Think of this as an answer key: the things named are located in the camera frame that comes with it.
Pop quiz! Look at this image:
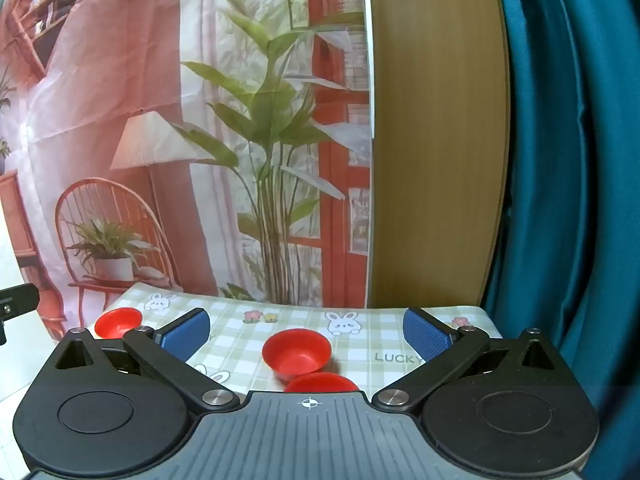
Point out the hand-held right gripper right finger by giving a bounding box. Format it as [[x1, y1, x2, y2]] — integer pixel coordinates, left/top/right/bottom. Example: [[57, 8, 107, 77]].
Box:
[[371, 307, 568, 409]]

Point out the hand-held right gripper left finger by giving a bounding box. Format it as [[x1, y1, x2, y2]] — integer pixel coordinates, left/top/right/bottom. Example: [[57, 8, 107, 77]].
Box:
[[52, 308, 242, 411]]

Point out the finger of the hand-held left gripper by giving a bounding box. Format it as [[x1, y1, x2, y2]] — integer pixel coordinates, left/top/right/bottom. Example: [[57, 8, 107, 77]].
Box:
[[0, 283, 40, 346]]

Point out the red plastic bowl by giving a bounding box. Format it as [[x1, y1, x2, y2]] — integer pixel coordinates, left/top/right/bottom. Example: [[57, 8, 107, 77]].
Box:
[[94, 306, 144, 340], [261, 328, 332, 381], [284, 372, 360, 394]]

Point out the green checked rabbit tablecloth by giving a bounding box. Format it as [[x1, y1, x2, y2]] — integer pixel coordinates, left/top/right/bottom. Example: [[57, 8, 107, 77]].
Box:
[[82, 282, 506, 396]]

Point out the wooden board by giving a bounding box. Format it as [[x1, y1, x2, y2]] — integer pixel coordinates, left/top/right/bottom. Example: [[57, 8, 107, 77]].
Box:
[[361, 0, 512, 311]]

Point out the teal curtain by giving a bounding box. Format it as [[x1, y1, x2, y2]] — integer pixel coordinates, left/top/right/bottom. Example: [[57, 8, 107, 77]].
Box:
[[482, 0, 640, 480]]

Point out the printed room scene backdrop cloth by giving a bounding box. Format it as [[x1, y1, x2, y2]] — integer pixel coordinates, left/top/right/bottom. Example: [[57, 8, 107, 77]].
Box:
[[0, 0, 375, 341]]

